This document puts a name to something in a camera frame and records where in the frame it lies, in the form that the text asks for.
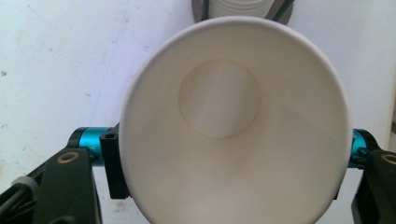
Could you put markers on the brown cup rack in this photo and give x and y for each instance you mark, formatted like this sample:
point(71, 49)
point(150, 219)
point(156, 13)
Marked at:
point(281, 12)

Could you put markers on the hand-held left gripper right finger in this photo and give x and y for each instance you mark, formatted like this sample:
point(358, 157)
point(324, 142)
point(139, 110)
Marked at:
point(361, 146)

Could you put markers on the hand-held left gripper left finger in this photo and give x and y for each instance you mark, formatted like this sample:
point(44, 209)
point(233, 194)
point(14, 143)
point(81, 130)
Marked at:
point(115, 161)

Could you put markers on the white foam mat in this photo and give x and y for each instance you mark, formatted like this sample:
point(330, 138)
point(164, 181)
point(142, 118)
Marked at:
point(56, 62)

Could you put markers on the single white paper cup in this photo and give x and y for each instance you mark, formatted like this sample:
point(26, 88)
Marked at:
point(236, 130)

